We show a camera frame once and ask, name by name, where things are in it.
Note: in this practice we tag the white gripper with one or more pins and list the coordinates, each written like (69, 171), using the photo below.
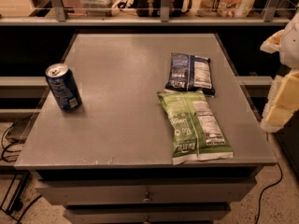
(291, 47)

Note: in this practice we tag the green jalapeno chip bag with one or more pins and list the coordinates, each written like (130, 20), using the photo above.
(197, 134)

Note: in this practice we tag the colourful snack bag on shelf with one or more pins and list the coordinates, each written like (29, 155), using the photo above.
(225, 8)

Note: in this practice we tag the blue chip bag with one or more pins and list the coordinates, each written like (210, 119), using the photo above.
(190, 73)

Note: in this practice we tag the blue pepsi can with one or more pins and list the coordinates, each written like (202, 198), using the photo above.
(63, 86)

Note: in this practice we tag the black backpack on shelf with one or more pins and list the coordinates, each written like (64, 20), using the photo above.
(152, 8)

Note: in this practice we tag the grey drawer cabinet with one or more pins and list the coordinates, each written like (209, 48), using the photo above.
(121, 131)

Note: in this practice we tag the upper grey drawer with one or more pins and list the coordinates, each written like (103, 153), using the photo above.
(144, 191)

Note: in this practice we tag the grey drawer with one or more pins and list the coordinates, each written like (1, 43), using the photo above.
(148, 214)
(144, 191)

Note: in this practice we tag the lower grey drawer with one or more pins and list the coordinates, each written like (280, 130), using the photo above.
(148, 214)

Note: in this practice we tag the grey metal shelf rail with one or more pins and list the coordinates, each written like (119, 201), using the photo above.
(71, 12)

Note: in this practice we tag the black wire stand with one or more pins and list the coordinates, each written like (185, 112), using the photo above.
(11, 204)

